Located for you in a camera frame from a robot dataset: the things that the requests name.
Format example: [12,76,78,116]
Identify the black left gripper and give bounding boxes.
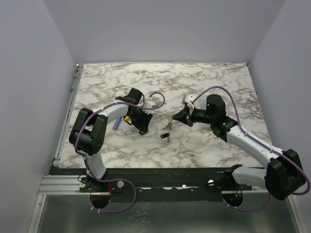
[127,107,153,133]

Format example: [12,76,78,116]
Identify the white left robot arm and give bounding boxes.
[69,88,156,192]

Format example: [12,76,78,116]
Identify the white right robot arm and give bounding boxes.
[173,94,307,200]

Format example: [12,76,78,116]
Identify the clear plastic box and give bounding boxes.
[197,95,207,110]

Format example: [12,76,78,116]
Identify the blue red screwdriver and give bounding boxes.
[113,117,122,131]

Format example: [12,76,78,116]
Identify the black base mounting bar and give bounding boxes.
[79,167,251,203]

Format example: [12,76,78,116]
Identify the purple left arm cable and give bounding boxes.
[74,91,166,182]

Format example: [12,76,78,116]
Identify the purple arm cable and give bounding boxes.
[74,91,166,182]
[190,86,311,196]

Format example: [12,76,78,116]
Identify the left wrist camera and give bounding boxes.
[143,97,157,110]

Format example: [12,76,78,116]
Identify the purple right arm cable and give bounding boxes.
[190,86,311,196]

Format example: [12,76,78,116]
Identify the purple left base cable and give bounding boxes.
[90,179,137,214]

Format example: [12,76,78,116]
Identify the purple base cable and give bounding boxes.
[227,193,272,211]
[90,179,137,214]

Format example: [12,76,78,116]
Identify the aluminium table edge rail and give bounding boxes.
[28,64,84,233]

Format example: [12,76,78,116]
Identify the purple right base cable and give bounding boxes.
[227,193,272,211]

